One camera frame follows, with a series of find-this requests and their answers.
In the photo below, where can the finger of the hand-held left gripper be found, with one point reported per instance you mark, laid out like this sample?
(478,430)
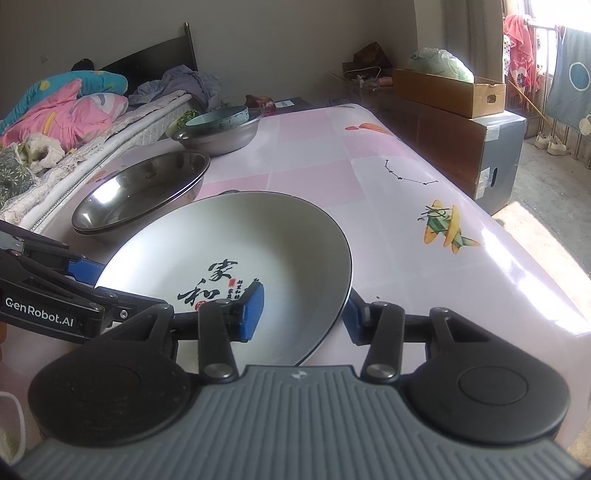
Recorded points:
(87,272)
(129,307)

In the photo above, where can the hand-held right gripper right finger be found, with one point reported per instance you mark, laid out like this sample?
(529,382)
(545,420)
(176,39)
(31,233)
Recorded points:
(354,323)

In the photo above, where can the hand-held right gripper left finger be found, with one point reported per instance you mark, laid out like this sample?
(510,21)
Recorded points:
(251,314)

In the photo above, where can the stainless steel plate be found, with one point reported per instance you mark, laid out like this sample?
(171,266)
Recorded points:
(106,230)

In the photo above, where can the white ceramic plate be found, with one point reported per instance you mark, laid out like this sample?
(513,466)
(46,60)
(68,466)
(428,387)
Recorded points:
(207,240)

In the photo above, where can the large steel basin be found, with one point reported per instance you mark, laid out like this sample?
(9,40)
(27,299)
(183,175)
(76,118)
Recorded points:
(138,189)

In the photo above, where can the stainless steel bowl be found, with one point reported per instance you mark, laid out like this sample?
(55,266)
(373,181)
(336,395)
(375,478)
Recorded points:
(217,141)

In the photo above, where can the teal ceramic bowl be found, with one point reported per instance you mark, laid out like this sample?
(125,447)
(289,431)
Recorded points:
(231,121)

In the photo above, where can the green floral cushion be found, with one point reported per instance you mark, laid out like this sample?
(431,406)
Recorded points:
(14,177)

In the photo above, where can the white fleece cloth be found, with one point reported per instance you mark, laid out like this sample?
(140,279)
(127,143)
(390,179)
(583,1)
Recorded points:
(41,150)

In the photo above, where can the white mattress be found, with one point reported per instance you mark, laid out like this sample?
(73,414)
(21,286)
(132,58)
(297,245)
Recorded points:
(138,124)

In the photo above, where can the pink and blue quilt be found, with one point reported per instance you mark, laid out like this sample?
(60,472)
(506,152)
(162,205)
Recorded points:
(55,110)

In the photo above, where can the green lettuce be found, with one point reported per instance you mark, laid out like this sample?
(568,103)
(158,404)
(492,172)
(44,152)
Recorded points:
(188,117)

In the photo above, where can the large brown cardboard box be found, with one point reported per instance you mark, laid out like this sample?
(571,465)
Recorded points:
(452,143)

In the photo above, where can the black item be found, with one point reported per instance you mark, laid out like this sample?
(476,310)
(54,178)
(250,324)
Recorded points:
(83,64)

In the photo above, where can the dark printed box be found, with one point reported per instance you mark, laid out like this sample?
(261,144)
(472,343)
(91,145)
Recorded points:
(295,104)

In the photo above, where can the purple grey clothes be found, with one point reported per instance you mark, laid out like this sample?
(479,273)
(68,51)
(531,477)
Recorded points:
(184,81)

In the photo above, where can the dark wooden headboard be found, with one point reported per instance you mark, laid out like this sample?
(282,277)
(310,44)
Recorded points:
(152,55)

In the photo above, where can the open brown cardboard box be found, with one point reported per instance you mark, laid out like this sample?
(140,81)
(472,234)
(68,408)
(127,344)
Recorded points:
(438,94)

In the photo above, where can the white sneaker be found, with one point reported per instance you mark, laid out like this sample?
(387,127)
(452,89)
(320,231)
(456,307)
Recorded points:
(543,141)
(557,146)

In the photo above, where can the brown bag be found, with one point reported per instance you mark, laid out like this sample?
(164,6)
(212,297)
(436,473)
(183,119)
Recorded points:
(371,57)

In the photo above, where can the green plastic bag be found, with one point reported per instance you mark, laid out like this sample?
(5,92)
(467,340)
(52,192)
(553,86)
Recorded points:
(443,64)

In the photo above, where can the wooden stick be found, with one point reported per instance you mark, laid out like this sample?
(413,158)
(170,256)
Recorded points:
(531,105)

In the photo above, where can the metal drying rack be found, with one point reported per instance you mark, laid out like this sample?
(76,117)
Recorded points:
(579,143)

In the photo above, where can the beige curtain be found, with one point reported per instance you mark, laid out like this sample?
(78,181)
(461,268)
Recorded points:
(461,27)

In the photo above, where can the blue blanket with circles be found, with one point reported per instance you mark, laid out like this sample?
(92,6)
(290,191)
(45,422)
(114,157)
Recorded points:
(572,92)

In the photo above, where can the pink hanging clothing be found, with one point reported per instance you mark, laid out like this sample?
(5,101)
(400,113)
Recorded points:
(519,50)

